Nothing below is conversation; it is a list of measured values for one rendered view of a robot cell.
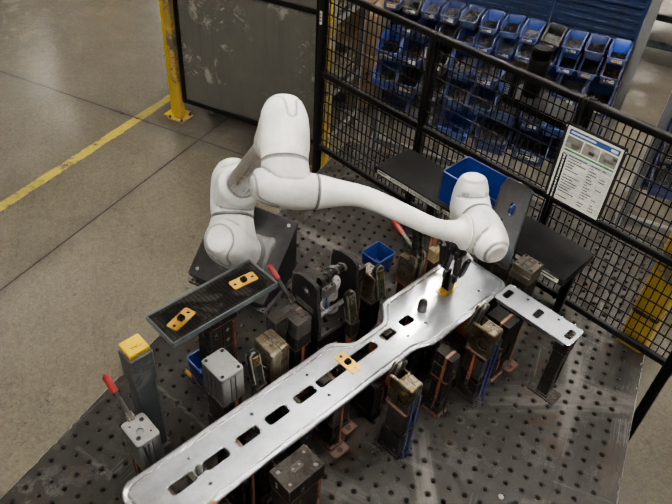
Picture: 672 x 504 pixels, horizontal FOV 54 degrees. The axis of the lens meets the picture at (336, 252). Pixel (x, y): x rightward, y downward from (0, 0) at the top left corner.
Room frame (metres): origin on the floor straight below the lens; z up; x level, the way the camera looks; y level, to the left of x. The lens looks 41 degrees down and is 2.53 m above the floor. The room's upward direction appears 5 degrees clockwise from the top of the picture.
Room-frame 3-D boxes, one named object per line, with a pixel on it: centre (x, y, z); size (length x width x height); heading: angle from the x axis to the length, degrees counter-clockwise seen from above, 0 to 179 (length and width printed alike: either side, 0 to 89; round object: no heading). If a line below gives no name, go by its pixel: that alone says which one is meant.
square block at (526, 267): (1.71, -0.66, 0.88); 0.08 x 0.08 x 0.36; 47
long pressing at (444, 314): (1.24, -0.05, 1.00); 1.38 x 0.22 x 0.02; 137
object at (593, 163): (1.93, -0.83, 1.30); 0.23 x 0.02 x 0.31; 47
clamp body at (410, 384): (1.18, -0.23, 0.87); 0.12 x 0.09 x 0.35; 47
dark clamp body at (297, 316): (1.37, 0.10, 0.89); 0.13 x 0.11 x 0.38; 47
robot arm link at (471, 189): (1.58, -0.39, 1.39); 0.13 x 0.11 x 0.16; 14
